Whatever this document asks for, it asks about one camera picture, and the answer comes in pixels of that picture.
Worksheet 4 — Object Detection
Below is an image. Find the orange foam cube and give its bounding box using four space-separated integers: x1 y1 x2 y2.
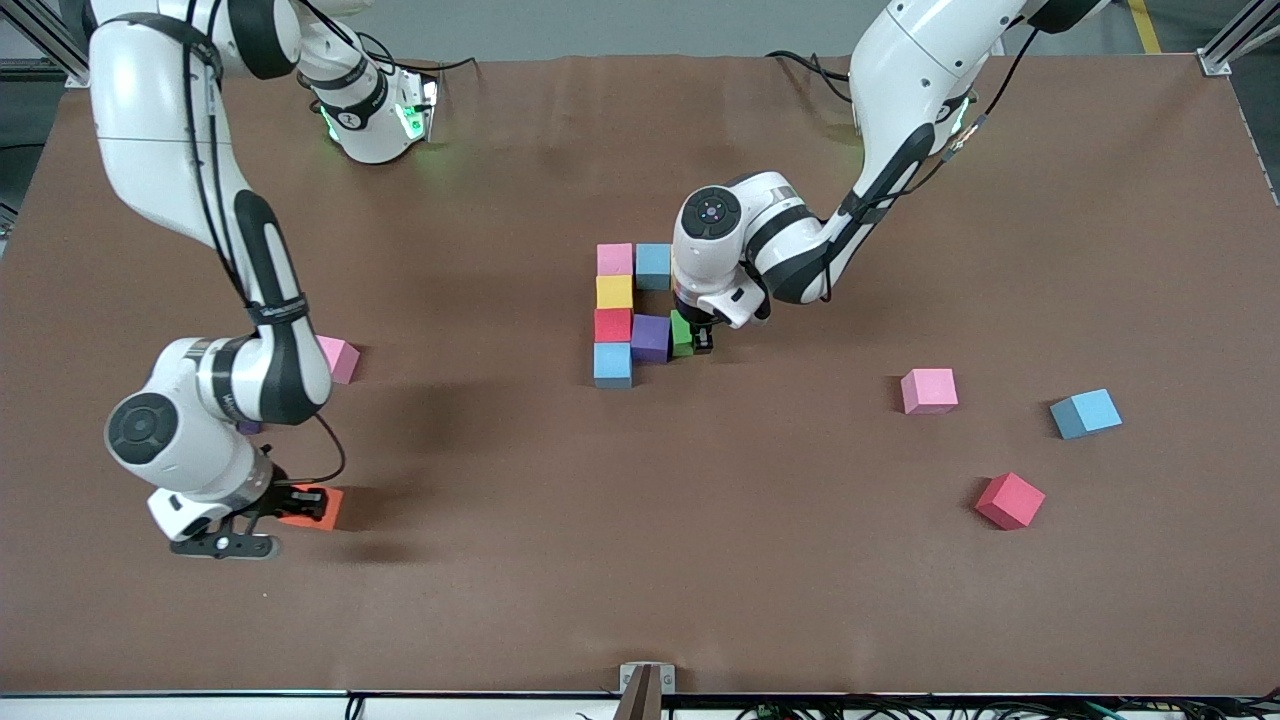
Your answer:
278 485 345 532

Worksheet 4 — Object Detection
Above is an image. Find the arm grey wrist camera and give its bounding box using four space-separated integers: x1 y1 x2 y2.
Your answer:
169 532 280 561
742 262 773 323

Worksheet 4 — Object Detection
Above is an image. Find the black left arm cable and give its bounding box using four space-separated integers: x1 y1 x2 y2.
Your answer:
820 0 1041 301

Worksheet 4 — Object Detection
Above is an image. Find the aluminium frame post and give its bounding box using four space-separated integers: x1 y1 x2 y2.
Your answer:
1198 0 1280 78
0 0 96 89

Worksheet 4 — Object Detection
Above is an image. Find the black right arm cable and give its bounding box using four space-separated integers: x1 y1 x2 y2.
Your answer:
180 0 348 486

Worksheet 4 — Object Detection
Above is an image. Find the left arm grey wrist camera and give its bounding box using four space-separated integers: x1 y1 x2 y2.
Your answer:
742 262 773 323

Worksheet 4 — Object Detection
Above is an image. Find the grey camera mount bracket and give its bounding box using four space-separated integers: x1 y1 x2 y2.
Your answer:
619 662 677 720

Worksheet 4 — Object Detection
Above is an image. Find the brown table cover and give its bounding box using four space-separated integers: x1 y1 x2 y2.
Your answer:
0 52 1280 696

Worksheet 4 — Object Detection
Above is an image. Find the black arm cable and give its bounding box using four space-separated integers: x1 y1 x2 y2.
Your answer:
180 0 348 486
820 0 1041 301

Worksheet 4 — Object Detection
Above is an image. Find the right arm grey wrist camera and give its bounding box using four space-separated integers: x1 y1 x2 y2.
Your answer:
169 532 280 561

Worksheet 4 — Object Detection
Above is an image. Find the black base cable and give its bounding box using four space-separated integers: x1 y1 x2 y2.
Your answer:
375 50 479 73
765 50 856 106

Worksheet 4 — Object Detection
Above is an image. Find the blue foam cube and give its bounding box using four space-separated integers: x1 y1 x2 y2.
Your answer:
593 342 634 390
1049 388 1123 441
635 243 673 292

